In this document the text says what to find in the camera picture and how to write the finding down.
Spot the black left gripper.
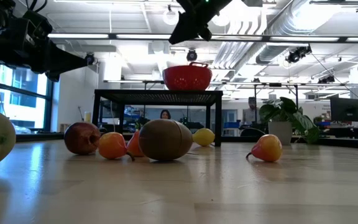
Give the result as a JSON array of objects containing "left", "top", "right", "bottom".
[{"left": 0, "top": 9, "right": 88, "bottom": 82}]

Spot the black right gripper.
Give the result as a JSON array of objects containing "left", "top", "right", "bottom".
[{"left": 168, "top": 0, "right": 217, "bottom": 45}]

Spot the red plastic colander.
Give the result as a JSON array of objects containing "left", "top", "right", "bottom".
[{"left": 162, "top": 61, "right": 213, "bottom": 91}]

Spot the dark red plum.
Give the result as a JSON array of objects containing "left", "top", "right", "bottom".
[{"left": 63, "top": 121, "right": 101, "bottom": 156}]

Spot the small orange tangerine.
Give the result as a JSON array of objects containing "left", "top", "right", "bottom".
[{"left": 126, "top": 130, "right": 145, "bottom": 158}]

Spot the yellow lemon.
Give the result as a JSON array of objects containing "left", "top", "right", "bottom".
[{"left": 192, "top": 128, "right": 216, "bottom": 147}]

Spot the brown kiwi with slit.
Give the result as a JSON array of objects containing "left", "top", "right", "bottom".
[{"left": 138, "top": 119, "right": 194, "bottom": 162}]

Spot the orange-yellow pear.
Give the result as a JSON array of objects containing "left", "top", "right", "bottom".
[
  {"left": 98, "top": 131, "right": 135, "bottom": 162},
  {"left": 246, "top": 134, "right": 283, "bottom": 163}
]

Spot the black beam with light strips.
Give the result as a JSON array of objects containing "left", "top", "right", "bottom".
[{"left": 47, "top": 32, "right": 358, "bottom": 44}]

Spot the black perforated metal shelf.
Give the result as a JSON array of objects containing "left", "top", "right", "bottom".
[{"left": 91, "top": 89, "right": 224, "bottom": 147}]

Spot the variegated green potted plant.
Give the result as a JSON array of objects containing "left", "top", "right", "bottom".
[{"left": 259, "top": 96, "right": 321, "bottom": 146}]

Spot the black computer monitor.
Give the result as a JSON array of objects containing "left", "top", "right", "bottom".
[{"left": 329, "top": 97, "right": 358, "bottom": 123}]

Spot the black office desk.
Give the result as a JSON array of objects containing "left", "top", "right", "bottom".
[{"left": 321, "top": 126, "right": 358, "bottom": 139}]

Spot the blue window frame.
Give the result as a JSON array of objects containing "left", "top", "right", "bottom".
[{"left": 0, "top": 62, "right": 55, "bottom": 133}]

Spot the black camera with cable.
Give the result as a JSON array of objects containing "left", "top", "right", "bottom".
[{"left": 286, "top": 45, "right": 313, "bottom": 65}]

